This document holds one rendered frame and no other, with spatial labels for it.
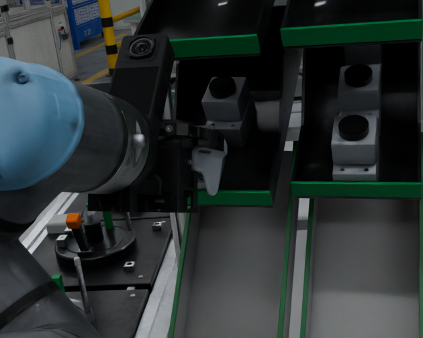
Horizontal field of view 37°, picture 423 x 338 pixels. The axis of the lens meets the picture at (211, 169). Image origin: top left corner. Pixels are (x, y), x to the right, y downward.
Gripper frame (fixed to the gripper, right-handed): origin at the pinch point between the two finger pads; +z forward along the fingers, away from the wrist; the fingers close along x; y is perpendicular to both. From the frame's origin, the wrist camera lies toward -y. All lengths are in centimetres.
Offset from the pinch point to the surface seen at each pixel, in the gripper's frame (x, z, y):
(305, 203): -1, 82, 5
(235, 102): 3.7, 2.9, -5.1
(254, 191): 6.9, -0.3, 4.9
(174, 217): -6.7, 12.5, 7.9
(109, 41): -320, 605, -191
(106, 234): -28.8, 37.2, 11.4
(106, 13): -318, 592, -221
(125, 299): -18.2, 23.0, 20.3
